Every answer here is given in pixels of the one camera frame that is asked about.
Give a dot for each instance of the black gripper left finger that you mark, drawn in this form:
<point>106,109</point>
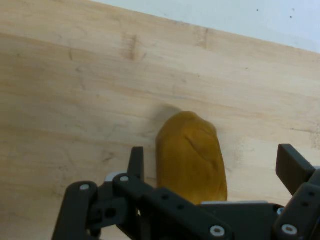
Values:
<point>150,210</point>

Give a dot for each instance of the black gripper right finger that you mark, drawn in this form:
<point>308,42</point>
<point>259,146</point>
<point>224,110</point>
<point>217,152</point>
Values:
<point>300,200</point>

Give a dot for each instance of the brown-yellow toy potato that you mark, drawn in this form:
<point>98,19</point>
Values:
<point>192,160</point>

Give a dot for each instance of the wooden cutting board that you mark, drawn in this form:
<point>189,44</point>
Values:
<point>75,100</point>

